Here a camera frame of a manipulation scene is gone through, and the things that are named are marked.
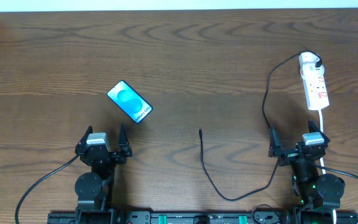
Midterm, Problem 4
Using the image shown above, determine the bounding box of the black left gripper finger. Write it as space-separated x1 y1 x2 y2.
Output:
118 124 130 153
78 126 93 146

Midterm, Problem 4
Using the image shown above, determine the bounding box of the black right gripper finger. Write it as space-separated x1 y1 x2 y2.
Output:
268 125 281 156
308 119 324 137

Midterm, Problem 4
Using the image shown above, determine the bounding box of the white power strip cord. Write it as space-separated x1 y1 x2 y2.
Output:
317 108 337 224

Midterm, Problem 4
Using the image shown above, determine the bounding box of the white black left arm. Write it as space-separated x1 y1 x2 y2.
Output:
73 125 132 223

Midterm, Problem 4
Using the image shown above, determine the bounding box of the blue screen smartphone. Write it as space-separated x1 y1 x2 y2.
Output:
107 80 153 123

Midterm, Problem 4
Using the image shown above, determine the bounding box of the white power strip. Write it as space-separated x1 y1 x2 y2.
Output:
298 52 329 111

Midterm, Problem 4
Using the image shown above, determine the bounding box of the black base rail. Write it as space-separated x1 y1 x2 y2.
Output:
47 210 358 224

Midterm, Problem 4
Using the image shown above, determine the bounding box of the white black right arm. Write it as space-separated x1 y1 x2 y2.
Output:
268 120 345 223

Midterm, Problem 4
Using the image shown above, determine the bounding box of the white charger plug adapter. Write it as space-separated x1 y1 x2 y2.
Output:
300 63 324 80

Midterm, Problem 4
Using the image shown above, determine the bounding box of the black charger cable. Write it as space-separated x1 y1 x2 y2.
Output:
198 50 323 202

